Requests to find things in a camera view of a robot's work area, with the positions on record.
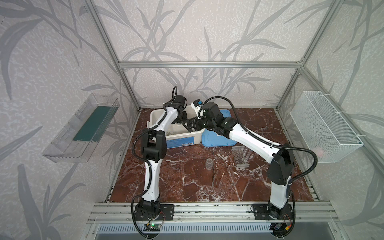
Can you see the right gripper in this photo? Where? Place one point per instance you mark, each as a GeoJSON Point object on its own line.
{"type": "Point", "coordinates": [197, 122]}

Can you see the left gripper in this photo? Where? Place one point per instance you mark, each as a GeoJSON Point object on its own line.
{"type": "Point", "coordinates": [182, 116]}

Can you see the blue plastic lid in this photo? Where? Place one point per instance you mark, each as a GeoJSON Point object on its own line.
{"type": "Point", "coordinates": [212, 139]}

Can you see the white plastic bin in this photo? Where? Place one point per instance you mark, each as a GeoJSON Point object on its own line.
{"type": "Point", "coordinates": [176, 134]}

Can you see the clear test tube rack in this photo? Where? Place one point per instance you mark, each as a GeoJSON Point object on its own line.
{"type": "Point", "coordinates": [241, 156]}

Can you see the small glass jar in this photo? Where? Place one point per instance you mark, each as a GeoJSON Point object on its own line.
{"type": "Point", "coordinates": [209, 164]}

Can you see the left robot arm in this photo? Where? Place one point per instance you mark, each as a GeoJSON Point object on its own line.
{"type": "Point", "coordinates": [154, 149]}

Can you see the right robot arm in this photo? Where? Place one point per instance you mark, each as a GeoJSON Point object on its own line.
{"type": "Point", "coordinates": [280, 171]}

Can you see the green circuit board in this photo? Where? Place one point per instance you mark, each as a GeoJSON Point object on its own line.
{"type": "Point", "coordinates": [152, 227]}

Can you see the aluminium front rail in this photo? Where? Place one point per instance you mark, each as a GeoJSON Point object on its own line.
{"type": "Point", "coordinates": [209, 212]}

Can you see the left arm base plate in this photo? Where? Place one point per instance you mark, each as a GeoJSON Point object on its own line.
{"type": "Point", "coordinates": [160, 212]}

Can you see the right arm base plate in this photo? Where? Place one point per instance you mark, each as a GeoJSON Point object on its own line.
{"type": "Point", "coordinates": [271, 212]}

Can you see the clear wall shelf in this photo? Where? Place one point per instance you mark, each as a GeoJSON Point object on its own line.
{"type": "Point", "coordinates": [79, 138]}

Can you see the white wire basket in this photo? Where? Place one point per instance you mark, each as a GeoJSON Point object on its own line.
{"type": "Point", "coordinates": [323, 128]}

